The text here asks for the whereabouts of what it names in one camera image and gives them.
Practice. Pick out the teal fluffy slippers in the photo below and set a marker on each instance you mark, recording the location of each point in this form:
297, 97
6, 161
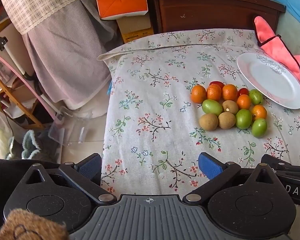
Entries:
31, 145

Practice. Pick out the small orange mandarin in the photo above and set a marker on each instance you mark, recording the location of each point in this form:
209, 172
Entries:
214, 92
198, 94
244, 101
229, 92
259, 112

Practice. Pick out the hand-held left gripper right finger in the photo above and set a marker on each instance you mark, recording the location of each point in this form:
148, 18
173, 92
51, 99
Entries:
210, 165

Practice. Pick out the white plate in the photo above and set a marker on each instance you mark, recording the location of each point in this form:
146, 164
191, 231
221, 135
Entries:
267, 80

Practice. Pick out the tan and yellow cardboard box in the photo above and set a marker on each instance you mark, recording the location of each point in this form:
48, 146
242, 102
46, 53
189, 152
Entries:
135, 25

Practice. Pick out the checkered cloth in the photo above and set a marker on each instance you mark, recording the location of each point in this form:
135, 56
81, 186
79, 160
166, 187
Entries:
40, 2

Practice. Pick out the blue plush toy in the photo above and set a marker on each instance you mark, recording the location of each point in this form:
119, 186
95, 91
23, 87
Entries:
297, 5

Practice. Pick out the brown longan with stem mark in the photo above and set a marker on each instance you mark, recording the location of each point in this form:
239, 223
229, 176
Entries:
230, 107

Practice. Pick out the green jujube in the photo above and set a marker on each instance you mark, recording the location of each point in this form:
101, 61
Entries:
259, 127
255, 97
212, 107
243, 119

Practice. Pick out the dark wooden nightstand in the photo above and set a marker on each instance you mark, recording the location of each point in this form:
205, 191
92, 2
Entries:
215, 12

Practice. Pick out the wooden rack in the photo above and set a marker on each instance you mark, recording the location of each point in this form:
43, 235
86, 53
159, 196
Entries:
15, 98

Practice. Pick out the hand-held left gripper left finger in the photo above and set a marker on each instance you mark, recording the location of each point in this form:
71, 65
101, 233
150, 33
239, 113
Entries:
91, 166

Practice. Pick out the red cherry tomato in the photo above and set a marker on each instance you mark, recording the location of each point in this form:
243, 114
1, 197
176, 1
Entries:
216, 83
243, 91

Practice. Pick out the grey waffle cloth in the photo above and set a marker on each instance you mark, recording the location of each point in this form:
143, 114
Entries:
65, 60

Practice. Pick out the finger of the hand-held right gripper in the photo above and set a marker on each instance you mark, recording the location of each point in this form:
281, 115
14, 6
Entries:
277, 161

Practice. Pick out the clear plastic box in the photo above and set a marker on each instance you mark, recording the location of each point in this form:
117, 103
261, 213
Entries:
72, 130

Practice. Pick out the pink cloth with black trim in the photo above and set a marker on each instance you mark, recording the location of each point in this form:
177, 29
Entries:
265, 35

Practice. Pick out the brown fuzzy cloth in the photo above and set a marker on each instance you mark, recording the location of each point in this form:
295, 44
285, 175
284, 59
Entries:
27, 227

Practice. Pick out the floral tablecloth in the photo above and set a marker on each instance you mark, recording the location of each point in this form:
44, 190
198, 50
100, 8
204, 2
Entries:
152, 120

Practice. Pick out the orange and white box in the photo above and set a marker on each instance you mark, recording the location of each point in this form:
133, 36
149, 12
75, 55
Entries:
120, 0

